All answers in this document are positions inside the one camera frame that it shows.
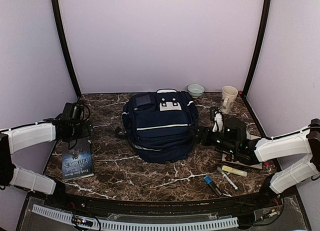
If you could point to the black frame post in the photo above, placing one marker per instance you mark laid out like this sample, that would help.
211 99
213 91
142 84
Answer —
257 47
64 47

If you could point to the square floral plate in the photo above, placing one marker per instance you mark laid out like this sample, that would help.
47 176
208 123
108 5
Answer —
243 153

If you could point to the celadon bowl at back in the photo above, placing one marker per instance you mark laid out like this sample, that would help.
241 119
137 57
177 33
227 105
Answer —
195 90

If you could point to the black right frame post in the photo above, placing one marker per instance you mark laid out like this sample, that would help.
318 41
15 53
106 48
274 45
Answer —
257 47

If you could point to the white marker pen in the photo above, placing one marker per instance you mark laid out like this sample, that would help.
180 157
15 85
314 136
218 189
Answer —
224 175

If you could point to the yellow highlighter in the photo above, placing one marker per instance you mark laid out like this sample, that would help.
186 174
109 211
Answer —
234 171

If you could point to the navy blue student backpack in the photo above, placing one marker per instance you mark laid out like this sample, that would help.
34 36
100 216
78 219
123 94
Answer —
160 125

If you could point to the black marker blue cap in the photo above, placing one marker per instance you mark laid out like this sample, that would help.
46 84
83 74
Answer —
210 183

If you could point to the cream ceramic mug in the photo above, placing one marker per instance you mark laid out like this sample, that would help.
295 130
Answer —
229 95

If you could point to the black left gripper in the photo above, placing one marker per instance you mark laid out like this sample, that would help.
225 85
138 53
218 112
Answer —
85 127

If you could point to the grey slotted cable duct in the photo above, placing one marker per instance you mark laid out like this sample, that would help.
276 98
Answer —
118 222

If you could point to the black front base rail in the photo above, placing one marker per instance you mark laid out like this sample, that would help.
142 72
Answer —
177 198

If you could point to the black left frame post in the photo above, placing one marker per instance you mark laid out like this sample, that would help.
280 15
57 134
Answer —
64 47

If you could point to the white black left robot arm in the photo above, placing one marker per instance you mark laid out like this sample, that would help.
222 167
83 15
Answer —
22 138

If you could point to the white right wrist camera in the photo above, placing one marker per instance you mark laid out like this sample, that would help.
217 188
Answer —
217 117

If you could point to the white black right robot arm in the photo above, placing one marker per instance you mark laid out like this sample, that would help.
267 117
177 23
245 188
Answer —
305 142

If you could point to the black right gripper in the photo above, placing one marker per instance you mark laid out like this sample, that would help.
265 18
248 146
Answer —
203 130

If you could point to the dark blue novel book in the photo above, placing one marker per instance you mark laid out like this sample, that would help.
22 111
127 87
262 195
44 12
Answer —
77 161

